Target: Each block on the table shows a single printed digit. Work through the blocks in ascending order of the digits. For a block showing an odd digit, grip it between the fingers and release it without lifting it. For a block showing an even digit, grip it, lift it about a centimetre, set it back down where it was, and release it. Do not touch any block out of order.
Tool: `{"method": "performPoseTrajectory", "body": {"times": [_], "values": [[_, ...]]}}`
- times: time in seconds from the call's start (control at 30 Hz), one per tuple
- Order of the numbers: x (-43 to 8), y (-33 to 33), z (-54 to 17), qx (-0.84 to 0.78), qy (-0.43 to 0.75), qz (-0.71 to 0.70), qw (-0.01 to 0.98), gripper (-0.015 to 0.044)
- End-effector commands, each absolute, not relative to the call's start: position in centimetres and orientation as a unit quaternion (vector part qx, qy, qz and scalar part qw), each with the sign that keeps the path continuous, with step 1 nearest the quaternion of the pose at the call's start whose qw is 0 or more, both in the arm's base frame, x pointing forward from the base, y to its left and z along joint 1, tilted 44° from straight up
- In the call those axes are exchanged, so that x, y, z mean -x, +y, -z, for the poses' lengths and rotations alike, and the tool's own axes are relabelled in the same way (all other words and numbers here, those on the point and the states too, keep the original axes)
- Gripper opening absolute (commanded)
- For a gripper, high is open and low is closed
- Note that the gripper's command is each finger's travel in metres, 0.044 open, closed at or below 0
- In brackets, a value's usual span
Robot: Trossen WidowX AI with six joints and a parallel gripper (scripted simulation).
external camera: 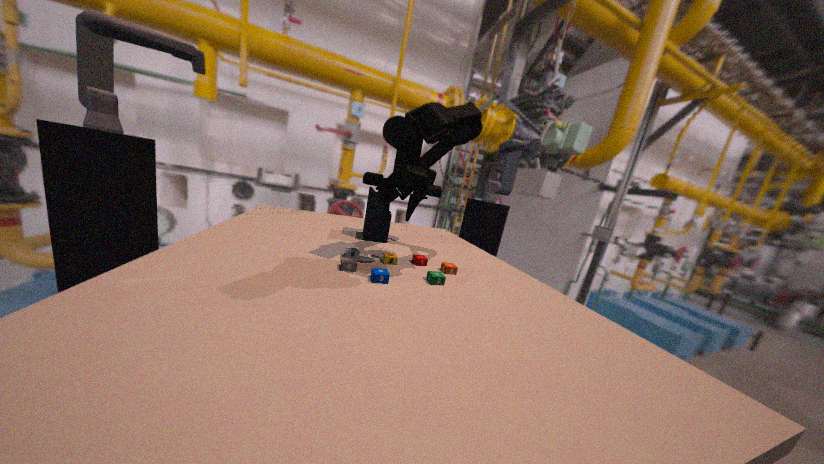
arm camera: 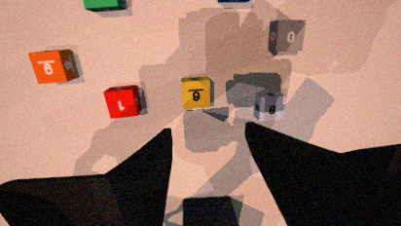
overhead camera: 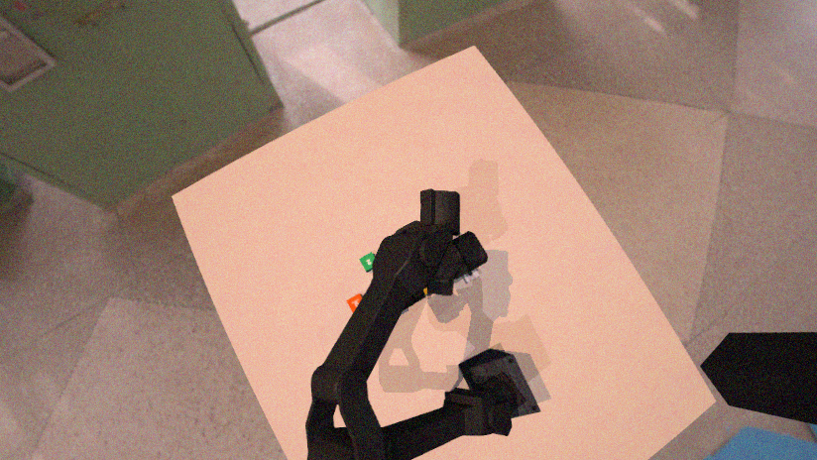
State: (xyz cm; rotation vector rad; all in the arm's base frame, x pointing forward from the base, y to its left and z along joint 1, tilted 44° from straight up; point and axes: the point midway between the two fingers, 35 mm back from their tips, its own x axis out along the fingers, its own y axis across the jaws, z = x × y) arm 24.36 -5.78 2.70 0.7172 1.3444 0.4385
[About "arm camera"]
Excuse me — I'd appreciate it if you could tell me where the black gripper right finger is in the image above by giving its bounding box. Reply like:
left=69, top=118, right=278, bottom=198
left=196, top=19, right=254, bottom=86
left=245, top=122, right=401, bottom=226

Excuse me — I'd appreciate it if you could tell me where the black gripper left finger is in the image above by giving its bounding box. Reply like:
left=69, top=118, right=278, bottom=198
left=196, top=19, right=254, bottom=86
left=0, top=128, right=172, bottom=226

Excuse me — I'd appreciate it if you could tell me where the green block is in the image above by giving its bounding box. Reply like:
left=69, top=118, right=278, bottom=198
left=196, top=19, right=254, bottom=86
left=83, top=0, right=125, bottom=12

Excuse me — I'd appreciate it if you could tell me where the red block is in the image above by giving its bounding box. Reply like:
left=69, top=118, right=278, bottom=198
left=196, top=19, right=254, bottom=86
left=103, top=85, right=141, bottom=119

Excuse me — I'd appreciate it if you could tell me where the orange block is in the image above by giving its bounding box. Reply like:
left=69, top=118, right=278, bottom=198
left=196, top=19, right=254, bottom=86
left=28, top=49, right=77, bottom=84

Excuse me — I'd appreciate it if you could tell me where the yellow block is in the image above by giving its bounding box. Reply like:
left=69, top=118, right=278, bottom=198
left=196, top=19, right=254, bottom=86
left=181, top=77, right=210, bottom=109

